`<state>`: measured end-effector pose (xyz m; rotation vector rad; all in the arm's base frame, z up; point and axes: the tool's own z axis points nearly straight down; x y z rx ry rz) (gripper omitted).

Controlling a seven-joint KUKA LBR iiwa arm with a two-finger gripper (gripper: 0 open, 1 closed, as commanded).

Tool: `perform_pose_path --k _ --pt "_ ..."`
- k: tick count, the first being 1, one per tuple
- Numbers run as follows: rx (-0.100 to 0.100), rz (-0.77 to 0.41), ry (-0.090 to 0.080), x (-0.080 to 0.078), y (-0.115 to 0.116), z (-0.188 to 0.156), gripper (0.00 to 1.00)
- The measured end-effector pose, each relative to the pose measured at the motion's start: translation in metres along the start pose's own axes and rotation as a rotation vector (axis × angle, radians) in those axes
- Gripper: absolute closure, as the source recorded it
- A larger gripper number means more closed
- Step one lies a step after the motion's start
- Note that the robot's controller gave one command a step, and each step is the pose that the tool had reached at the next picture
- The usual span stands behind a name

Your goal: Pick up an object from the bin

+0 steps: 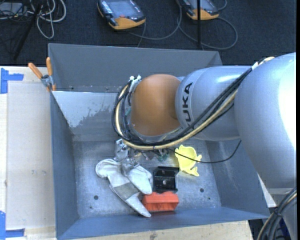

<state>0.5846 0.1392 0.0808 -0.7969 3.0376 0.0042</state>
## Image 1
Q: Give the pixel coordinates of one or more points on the grey metal bin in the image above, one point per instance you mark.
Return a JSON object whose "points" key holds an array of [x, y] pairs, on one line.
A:
{"points": [[90, 174]]}

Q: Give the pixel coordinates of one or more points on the orange-red plastic block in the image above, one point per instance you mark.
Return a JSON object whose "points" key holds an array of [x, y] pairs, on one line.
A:
{"points": [[160, 202]]}

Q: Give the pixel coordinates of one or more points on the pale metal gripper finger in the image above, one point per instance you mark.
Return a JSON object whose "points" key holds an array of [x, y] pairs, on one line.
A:
{"points": [[120, 149], [129, 166]]}

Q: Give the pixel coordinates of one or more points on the pale wood board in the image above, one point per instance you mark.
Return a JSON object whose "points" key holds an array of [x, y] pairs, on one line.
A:
{"points": [[30, 146]]}

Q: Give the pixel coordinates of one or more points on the yellow plastic toy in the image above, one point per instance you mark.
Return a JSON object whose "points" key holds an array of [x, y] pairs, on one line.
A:
{"points": [[186, 162]]}

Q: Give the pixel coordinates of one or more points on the white work glove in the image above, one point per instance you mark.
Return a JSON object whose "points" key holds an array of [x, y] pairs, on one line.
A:
{"points": [[120, 184]]}

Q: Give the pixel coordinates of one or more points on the black square plastic block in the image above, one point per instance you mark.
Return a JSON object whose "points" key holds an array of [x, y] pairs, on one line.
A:
{"points": [[165, 181]]}

